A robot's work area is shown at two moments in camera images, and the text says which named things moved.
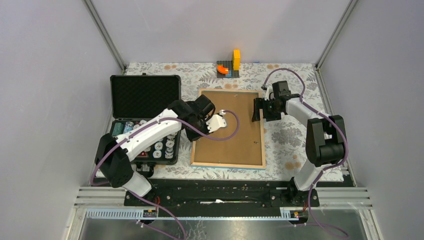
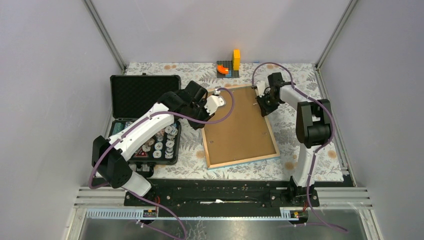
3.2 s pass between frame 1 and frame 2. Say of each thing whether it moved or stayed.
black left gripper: moved
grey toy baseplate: stayed
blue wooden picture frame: moved
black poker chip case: stayed
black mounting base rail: stayed
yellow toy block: stayed
